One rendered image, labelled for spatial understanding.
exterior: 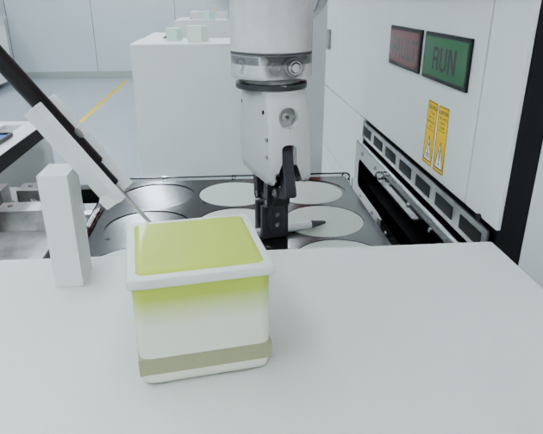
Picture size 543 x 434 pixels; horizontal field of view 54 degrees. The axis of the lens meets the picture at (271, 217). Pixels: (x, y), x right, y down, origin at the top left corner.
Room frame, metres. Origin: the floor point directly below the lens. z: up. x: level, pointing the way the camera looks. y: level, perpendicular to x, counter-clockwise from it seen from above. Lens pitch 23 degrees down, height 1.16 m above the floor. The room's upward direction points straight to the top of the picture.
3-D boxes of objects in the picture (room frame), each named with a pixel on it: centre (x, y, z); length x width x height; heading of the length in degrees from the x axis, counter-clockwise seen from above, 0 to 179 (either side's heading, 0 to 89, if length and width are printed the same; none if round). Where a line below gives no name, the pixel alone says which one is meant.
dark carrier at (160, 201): (0.61, 0.04, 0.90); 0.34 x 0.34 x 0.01; 5
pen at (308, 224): (0.57, 0.00, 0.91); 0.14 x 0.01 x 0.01; 111
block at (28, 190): (0.72, 0.32, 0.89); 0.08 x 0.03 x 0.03; 95
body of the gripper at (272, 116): (0.57, 0.00, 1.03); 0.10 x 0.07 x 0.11; 21
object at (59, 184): (0.35, 0.13, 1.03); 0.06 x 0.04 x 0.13; 95
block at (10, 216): (0.64, 0.31, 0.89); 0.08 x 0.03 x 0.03; 95
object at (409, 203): (0.64, -0.17, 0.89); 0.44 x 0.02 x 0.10; 5
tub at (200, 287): (0.27, 0.04, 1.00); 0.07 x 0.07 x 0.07; 14
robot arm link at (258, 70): (0.57, 0.00, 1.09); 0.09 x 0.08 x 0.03; 21
